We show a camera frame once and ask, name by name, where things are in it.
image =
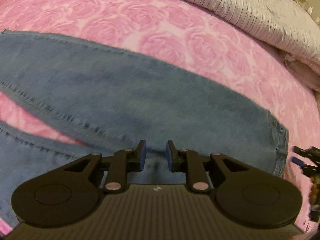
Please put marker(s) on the lavender folded blanket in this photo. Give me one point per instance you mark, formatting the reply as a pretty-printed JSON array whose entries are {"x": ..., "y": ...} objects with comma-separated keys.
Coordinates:
[{"x": 305, "y": 72}]

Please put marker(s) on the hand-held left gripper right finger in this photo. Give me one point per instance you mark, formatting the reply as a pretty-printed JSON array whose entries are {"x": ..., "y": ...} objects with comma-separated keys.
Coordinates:
[{"x": 170, "y": 156}]

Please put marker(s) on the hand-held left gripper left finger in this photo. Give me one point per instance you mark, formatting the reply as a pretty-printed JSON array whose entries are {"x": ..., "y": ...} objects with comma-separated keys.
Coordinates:
[{"x": 142, "y": 156}]

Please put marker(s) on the blue denim jeans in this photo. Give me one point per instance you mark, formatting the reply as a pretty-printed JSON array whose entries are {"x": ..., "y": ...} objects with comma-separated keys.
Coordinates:
[{"x": 125, "y": 92}]

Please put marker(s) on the striped white quilt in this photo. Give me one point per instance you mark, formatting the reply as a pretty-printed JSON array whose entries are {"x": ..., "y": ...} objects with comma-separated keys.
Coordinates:
[{"x": 237, "y": 12}]

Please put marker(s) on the grey fluffy blanket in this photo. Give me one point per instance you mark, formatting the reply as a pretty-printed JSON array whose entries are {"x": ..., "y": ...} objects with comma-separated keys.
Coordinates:
[{"x": 282, "y": 10}]

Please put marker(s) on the pink floral bedsheet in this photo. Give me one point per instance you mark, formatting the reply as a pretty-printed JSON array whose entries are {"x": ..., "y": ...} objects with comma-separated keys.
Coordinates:
[{"x": 175, "y": 42}]

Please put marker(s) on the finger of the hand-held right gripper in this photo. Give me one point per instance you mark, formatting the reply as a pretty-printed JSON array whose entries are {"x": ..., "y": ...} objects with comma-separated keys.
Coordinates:
[
  {"x": 306, "y": 152},
  {"x": 298, "y": 161}
]

